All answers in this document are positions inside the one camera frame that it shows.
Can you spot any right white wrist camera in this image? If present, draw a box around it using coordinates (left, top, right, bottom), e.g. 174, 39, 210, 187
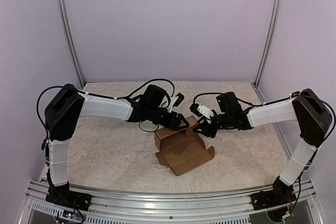
190, 103, 214, 120

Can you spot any left aluminium frame post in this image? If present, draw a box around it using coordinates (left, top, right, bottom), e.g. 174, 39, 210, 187
57, 0, 86, 88

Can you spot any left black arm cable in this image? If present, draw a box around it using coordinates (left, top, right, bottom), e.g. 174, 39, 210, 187
36, 78, 176, 133

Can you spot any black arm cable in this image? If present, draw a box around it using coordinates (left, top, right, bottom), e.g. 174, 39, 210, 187
193, 91, 336, 146
36, 78, 176, 133

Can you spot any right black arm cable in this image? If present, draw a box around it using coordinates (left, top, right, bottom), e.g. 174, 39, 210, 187
193, 91, 336, 146

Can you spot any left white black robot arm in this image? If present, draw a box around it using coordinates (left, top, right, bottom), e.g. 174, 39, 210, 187
41, 84, 190, 206

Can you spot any front aluminium frame rail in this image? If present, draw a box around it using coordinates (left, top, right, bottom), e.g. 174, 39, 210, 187
14, 179, 327, 223

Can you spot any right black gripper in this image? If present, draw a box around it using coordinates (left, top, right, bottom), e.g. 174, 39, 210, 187
192, 112, 232, 138

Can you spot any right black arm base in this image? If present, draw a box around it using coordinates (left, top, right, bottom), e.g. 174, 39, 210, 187
250, 189, 297, 210

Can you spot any aluminium frame post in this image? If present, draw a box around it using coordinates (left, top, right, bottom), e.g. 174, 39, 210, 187
57, 0, 86, 88
254, 0, 281, 89

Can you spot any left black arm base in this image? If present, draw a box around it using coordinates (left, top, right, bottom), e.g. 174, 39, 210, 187
45, 188, 92, 211

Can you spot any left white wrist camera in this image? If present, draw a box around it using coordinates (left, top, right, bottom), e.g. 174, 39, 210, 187
167, 93, 184, 113

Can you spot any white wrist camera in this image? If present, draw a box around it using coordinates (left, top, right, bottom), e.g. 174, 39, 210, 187
167, 93, 184, 113
190, 103, 214, 120

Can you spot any brown cardboard paper box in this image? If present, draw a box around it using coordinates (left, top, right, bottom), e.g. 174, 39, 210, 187
154, 116, 215, 176

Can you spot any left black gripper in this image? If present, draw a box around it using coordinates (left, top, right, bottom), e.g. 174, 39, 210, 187
148, 105, 190, 131

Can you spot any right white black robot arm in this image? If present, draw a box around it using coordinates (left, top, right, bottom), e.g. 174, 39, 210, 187
190, 89, 335, 205

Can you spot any right aluminium frame post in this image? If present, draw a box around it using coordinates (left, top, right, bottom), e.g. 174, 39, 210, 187
254, 0, 281, 89

